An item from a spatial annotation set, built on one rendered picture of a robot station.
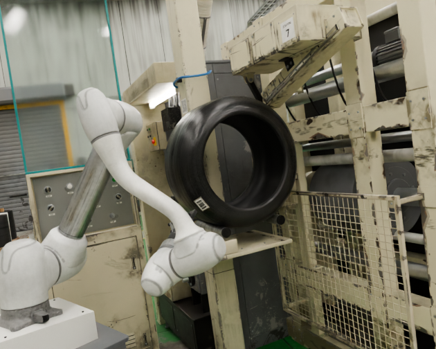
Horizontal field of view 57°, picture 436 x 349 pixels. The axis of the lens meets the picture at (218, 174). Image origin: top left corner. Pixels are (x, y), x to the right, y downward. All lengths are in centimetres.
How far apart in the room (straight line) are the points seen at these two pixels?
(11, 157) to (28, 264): 969
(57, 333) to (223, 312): 99
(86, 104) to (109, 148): 16
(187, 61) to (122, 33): 934
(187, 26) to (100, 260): 132
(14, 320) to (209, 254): 71
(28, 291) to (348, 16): 155
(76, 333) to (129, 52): 1012
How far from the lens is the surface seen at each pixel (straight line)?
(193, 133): 170
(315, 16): 180
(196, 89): 213
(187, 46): 217
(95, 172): 157
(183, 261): 125
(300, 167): 232
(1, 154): 1123
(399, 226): 162
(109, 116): 139
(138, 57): 1130
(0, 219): 800
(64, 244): 165
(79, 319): 156
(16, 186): 1116
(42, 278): 157
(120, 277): 239
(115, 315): 245
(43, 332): 152
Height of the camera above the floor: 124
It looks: 3 degrees down
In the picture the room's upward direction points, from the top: 8 degrees counter-clockwise
